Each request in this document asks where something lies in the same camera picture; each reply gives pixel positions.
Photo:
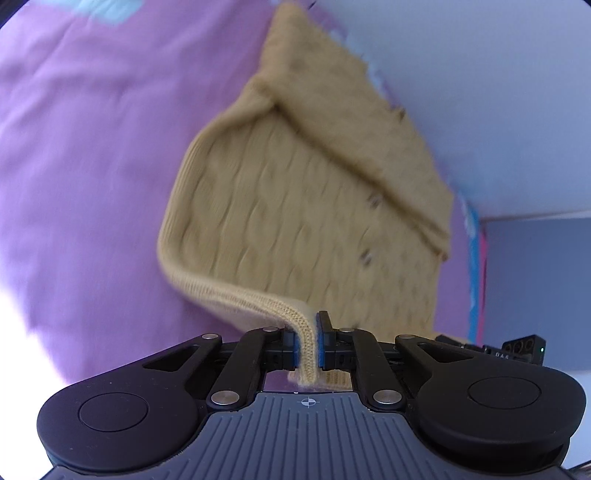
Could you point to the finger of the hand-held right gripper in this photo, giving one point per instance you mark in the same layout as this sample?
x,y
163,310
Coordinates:
x,y
455,341

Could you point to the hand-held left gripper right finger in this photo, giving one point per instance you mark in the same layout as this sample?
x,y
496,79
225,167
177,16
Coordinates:
x,y
318,355

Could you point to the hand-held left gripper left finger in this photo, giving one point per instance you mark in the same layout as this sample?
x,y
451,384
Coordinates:
x,y
295,356

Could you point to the pink floral bed sheet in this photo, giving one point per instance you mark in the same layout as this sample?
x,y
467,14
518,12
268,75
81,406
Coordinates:
x,y
92,184

